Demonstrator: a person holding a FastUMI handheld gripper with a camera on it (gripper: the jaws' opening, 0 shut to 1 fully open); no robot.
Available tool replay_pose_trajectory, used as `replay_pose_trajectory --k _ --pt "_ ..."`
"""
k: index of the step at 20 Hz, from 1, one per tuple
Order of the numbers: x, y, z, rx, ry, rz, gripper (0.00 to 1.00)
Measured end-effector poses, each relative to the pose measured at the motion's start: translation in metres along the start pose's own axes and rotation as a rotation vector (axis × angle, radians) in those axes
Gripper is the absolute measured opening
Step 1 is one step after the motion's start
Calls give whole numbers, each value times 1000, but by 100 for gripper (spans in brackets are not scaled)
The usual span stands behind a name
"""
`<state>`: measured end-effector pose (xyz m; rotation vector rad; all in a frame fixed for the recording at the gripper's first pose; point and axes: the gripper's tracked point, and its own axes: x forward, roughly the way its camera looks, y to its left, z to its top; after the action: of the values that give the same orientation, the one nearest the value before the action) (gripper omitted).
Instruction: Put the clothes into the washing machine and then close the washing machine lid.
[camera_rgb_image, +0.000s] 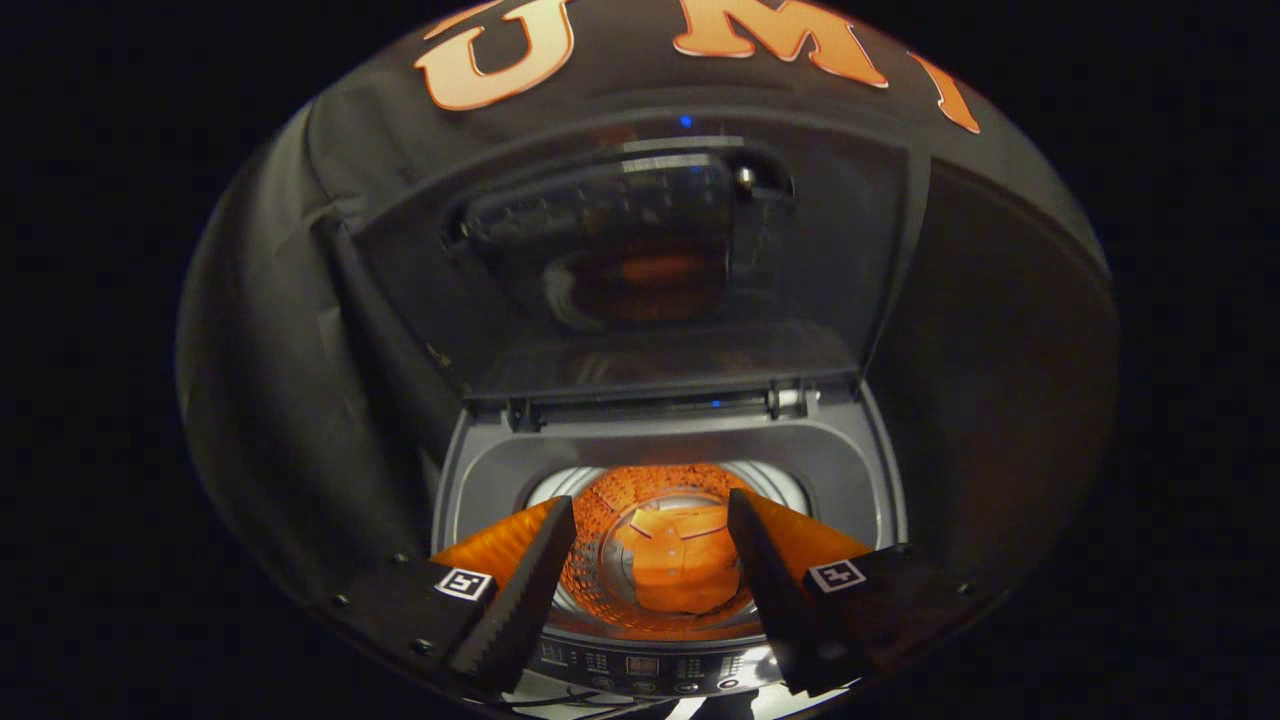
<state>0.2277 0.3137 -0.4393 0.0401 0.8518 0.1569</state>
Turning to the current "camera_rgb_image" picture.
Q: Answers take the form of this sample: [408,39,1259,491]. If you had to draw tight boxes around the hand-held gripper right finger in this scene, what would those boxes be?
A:
[727,488,1003,698]

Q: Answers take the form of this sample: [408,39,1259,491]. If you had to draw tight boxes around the grey washing machine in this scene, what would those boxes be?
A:
[432,380,909,701]

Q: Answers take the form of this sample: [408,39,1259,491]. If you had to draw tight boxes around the dark glass washing machine lid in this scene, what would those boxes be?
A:
[330,105,933,409]

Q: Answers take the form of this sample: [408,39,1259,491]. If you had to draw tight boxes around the yellow polo shirt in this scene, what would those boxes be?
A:
[612,505,746,616]

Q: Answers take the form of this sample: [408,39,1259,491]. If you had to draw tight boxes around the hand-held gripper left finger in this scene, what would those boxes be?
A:
[318,495,579,697]

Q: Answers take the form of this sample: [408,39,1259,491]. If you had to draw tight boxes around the black backdrop cloth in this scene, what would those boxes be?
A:
[178,0,1119,601]

